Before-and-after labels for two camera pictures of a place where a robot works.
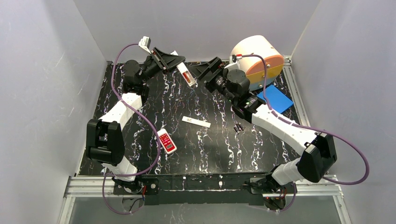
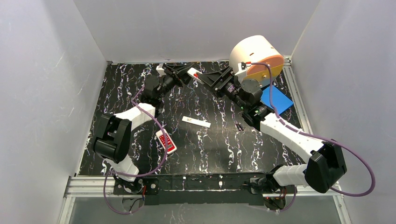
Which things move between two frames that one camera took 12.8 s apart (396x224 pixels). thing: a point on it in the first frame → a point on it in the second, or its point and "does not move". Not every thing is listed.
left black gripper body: (159, 60) → (174, 77)
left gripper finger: (170, 60) → (184, 76)
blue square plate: (278, 100) does not move
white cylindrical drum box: (253, 66) does not move
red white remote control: (166, 141) does not move
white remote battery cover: (196, 122) does not move
